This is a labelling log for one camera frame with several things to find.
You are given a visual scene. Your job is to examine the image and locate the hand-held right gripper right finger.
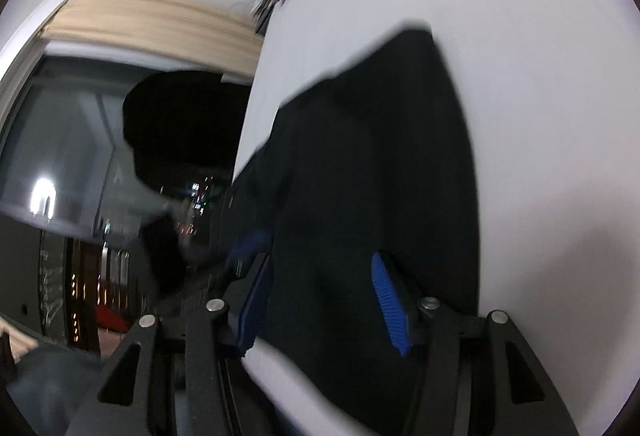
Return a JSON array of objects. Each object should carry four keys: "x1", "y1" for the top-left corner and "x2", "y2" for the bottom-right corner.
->
[{"x1": 371, "y1": 252, "x2": 581, "y2": 436}]

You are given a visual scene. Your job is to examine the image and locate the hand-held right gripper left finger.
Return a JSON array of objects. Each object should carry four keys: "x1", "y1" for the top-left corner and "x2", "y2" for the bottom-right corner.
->
[{"x1": 65, "y1": 256, "x2": 275, "y2": 436}]

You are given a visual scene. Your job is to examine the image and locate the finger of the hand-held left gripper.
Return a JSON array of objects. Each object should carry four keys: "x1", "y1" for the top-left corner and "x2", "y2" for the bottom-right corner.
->
[{"x1": 226, "y1": 230, "x2": 274, "y2": 270}]

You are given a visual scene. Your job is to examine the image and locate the black denim pants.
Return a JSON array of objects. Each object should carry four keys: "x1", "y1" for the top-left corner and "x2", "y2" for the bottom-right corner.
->
[{"x1": 210, "y1": 27, "x2": 482, "y2": 436}]

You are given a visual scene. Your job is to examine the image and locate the black hanging coat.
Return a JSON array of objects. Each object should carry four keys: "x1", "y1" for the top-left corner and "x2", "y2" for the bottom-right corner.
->
[{"x1": 122, "y1": 70, "x2": 252, "y2": 197}]

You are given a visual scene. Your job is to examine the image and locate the glass window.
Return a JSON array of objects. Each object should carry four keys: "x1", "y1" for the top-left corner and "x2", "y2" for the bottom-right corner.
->
[{"x1": 0, "y1": 55, "x2": 236, "y2": 352}]

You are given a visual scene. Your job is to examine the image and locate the person's grey clothing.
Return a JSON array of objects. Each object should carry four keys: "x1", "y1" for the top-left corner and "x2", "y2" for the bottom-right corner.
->
[{"x1": 0, "y1": 345, "x2": 108, "y2": 436}]

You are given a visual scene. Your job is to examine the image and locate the beige curtain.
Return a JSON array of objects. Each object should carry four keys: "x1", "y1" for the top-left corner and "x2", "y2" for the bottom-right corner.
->
[{"x1": 42, "y1": 0, "x2": 264, "y2": 82}]

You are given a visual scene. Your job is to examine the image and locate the bed with white sheet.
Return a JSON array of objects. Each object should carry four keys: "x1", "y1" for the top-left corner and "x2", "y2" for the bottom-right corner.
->
[{"x1": 207, "y1": 0, "x2": 640, "y2": 436}]

